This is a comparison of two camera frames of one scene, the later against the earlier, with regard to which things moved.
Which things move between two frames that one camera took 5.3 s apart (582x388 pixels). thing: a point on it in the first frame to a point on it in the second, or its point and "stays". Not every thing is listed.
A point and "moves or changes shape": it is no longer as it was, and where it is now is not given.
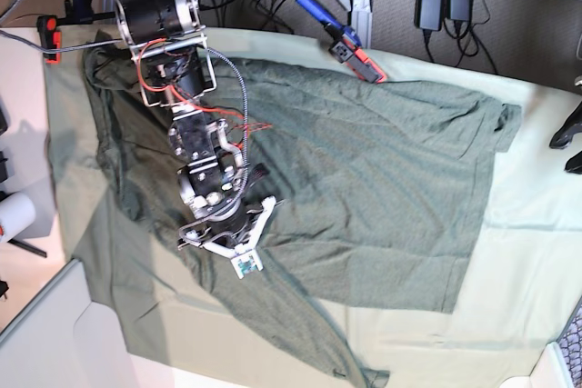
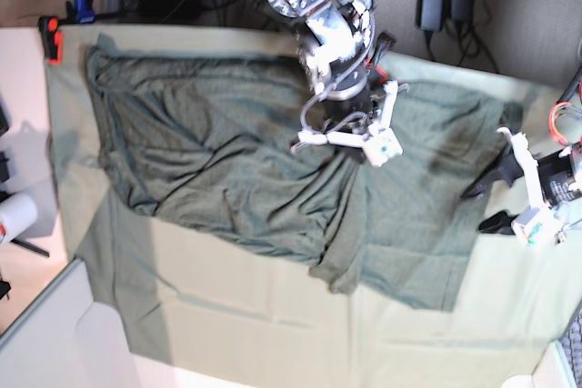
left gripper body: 221,220 to 347,99
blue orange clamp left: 78,11 stays
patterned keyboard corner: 570,346 stays
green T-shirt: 270,190 moves or changes shape
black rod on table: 27,247 stays
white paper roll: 17,213 stays
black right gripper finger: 575,164 to 557,177
